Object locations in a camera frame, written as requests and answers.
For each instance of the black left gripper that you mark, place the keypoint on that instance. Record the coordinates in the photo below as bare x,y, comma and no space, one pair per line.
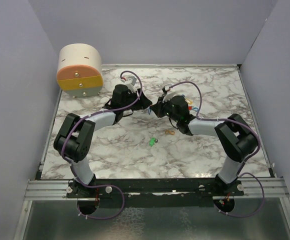
143,103

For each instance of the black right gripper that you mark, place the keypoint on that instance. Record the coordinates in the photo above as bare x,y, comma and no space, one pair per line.
159,106

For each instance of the yellow key tag with key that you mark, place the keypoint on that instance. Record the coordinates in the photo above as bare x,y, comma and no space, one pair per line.
189,102

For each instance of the blue window tag with key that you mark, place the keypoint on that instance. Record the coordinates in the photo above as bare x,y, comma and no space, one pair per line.
149,110

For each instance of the green key tag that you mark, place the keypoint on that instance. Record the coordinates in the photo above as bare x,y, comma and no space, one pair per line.
152,141

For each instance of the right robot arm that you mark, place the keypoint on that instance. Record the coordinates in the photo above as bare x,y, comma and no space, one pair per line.
238,140

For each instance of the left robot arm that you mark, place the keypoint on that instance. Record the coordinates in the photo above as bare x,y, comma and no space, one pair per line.
73,140

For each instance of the round three-drawer storage box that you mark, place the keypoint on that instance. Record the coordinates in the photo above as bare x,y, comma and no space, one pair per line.
79,71

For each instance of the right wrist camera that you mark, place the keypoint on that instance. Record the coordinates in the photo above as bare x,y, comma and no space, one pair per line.
168,93

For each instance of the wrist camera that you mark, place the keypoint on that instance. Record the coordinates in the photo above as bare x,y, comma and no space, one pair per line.
168,93
130,83

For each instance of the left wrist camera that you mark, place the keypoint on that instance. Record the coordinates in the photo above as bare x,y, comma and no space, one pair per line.
130,83

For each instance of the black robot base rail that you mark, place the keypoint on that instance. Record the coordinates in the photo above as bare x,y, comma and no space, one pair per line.
152,192

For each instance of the aluminium frame rail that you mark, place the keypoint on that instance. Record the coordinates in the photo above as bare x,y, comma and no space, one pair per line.
56,190

